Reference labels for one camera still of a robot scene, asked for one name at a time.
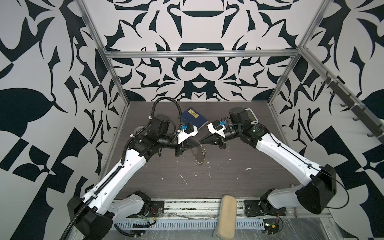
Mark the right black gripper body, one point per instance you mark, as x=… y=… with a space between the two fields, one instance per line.
x=223 y=140

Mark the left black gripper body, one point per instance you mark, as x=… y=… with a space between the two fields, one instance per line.
x=178 y=147

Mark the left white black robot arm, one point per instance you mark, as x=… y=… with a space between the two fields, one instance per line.
x=95 y=213

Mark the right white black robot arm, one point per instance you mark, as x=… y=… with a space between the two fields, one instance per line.
x=318 y=184

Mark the blue book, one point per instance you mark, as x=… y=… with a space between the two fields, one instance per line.
x=191 y=116

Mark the white digital clock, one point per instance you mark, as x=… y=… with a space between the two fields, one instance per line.
x=252 y=116

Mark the clear tape roll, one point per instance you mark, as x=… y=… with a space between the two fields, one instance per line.
x=138 y=129

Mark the beige pencil case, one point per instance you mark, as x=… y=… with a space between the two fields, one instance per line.
x=227 y=218

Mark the small circuit board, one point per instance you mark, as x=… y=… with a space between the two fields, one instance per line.
x=272 y=226

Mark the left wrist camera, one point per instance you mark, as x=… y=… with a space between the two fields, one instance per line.
x=188 y=130

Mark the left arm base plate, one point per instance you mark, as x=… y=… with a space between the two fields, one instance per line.
x=155 y=208

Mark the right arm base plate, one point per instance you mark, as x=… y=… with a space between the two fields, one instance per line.
x=258 y=208

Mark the wall hook rack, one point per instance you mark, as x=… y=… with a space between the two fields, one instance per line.
x=350 y=102

